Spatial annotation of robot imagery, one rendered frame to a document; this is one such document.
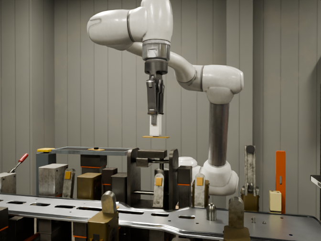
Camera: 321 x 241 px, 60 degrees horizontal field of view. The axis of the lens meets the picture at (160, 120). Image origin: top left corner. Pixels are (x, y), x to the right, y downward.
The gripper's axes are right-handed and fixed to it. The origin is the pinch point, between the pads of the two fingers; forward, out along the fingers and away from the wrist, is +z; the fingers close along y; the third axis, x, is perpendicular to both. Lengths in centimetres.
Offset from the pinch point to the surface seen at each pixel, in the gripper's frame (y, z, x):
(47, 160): -29, 19, -63
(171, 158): -15.5, 12.6, 1.4
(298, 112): -278, -10, 92
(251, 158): -18.4, 11.6, 30.0
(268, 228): 0.7, 28.8, 34.2
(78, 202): -5.4, 29.4, -31.4
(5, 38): -198, -100, -260
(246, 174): -16.4, 17.1, 28.4
